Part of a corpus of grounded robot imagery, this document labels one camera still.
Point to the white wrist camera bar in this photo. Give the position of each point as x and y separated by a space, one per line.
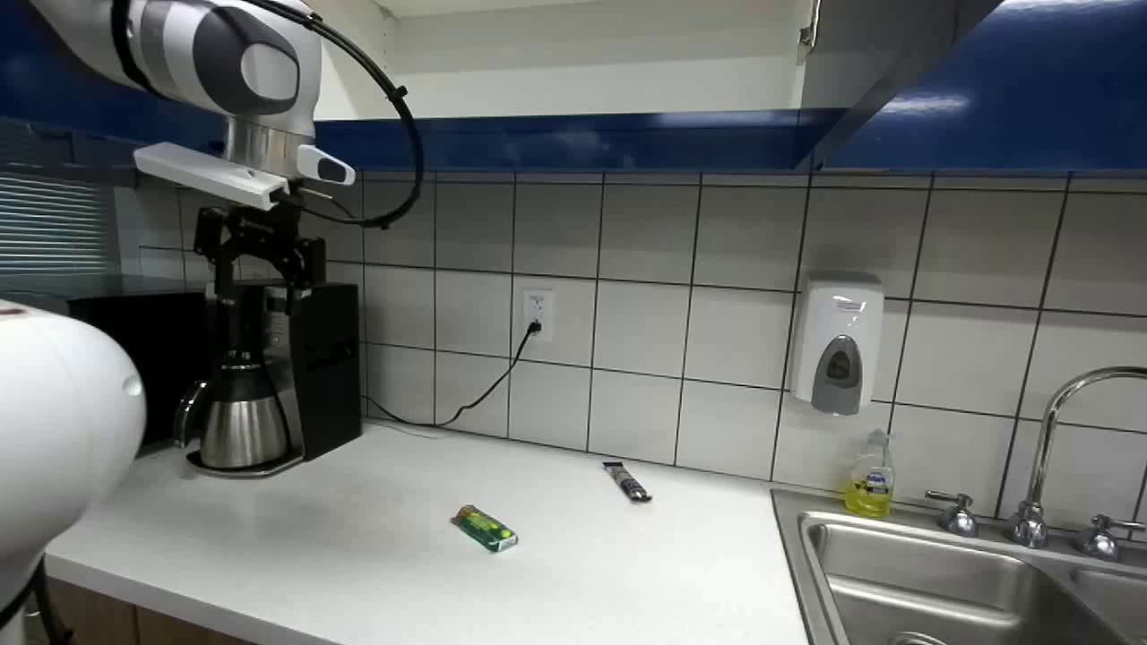
212 178

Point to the black coffee maker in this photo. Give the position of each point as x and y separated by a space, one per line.
319 391

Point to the white wall outlet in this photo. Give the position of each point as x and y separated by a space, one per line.
539 306

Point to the steel coffee carafe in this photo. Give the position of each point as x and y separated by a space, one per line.
233 417

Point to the stainless steel sink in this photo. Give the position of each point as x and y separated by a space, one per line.
905 581

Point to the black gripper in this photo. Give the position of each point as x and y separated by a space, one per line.
237 310

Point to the black microwave oven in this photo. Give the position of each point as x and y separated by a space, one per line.
165 338

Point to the green snack bar packet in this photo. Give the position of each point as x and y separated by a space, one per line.
485 528

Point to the chrome sink faucet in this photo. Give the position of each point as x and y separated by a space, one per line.
1062 496

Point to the white soap dispenser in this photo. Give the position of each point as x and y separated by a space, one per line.
835 346

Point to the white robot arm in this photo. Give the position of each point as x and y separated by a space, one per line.
71 396

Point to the wooden lower cabinet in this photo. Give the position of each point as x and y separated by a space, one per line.
104 620

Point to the yellow dish soap bottle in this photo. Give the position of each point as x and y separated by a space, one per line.
868 487

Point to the blue upper cabinet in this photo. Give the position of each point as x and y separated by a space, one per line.
714 88

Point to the open cabinet door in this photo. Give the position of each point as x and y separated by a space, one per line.
859 54

